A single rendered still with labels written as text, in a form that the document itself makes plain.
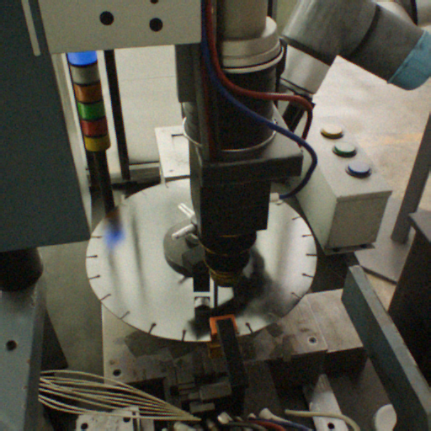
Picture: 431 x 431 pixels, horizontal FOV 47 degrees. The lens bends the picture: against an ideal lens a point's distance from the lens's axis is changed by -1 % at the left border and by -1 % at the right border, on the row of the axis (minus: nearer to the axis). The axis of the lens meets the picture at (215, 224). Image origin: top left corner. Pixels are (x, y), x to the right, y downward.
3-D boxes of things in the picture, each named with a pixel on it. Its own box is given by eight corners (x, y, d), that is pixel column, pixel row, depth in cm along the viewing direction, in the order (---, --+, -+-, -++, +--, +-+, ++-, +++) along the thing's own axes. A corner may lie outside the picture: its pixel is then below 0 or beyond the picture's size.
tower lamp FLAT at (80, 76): (72, 73, 82) (69, 56, 80) (100, 71, 83) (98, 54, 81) (71, 86, 79) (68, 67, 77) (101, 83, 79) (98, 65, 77)
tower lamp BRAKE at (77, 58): (69, 55, 80) (66, 36, 78) (98, 52, 81) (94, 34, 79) (68, 66, 77) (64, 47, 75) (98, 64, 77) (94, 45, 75)
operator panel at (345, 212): (284, 174, 120) (290, 119, 110) (327, 169, 122) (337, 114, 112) (325, 255, 100) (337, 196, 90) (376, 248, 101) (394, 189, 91)
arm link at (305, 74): (268, 36, 64) (316, 61, 68) (252, 69, 66) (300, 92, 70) (294, 47, 58) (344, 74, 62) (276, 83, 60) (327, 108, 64)
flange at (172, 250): (256, 249, 72) (257, 236, 70) (194, 286, 67) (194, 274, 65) (207, 211, 78) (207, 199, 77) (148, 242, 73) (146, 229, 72)
